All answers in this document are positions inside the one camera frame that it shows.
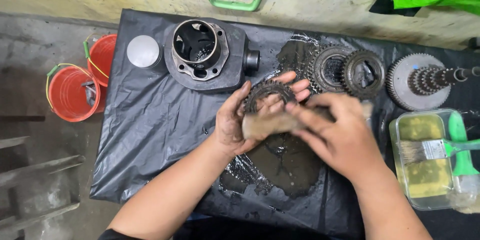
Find large greasy gear ring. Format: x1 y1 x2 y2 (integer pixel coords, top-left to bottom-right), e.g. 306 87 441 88
305 43 355 94

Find steel toothed gear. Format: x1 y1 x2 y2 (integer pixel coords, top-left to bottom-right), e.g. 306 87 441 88
243 79 299 115

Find grey wooden frame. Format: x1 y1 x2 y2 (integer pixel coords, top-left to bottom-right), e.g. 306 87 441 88
0 135 86 240

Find person's left hand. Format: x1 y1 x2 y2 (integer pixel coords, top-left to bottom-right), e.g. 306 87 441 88
213 71 312 157

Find black engine cylinder block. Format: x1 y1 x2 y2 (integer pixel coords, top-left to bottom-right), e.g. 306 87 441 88
164 19 261 93

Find greasy gear with dark hub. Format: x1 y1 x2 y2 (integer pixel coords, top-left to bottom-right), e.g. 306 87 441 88
341 49 386 100

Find green-handled brush frayed bristles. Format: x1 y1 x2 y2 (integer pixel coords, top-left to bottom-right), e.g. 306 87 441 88
445 111 480 215

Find orange bucket with metal part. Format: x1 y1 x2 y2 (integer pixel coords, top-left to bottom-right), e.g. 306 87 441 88
45 62 108 123

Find clear plastic container yellow liquid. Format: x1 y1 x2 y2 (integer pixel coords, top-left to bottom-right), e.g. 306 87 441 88
389 108 480 211

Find black plastic sheet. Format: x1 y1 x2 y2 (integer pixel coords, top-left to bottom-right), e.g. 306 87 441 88
89 8 480 240

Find cluster gear shaft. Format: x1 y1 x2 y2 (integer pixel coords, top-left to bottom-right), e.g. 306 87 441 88
386 53 480 112

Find worn bristle paint brush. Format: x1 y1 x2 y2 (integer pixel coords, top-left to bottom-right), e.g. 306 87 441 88
241 100 374 140

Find person's right hand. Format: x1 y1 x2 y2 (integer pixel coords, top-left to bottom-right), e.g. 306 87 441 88
285 92 380 185

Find person's dark clothing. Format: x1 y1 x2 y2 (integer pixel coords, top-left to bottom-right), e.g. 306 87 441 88
98 215 332 240

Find grey metal part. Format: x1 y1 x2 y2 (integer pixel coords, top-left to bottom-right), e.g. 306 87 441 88
80 80 98 108

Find green-handled brush silver ferrule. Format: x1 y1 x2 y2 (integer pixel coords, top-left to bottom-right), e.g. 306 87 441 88
399 137 480 166

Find silver piston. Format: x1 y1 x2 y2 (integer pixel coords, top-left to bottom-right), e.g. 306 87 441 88
126 35 163 69

